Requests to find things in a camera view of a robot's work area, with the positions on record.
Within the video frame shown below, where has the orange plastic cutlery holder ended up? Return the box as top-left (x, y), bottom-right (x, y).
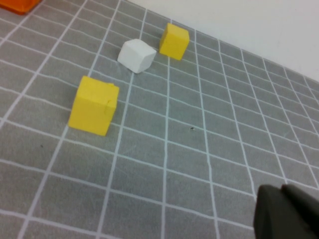
top-left (0, 0), bottom-right (43, 16)

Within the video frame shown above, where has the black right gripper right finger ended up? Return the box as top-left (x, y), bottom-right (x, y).
top-left (281, 183), bottom-right (319, 232)

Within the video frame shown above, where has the white foam cube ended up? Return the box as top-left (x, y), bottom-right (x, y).
top-left (117, 38), bottom-right (158, 74)

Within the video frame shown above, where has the grey grid tablecloth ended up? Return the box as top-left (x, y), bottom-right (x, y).
top-left (0, 0), bottom-right (319, 239)

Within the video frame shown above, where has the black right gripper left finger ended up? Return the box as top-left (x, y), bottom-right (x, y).
top-left (253, 184), bottom-right (319, 239)

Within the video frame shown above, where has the yellow foam cube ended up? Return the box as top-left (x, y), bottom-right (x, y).
top-left (159, 22), bottom-right (190, 61)
top-left (67, 75), bottom-right (120, 137)

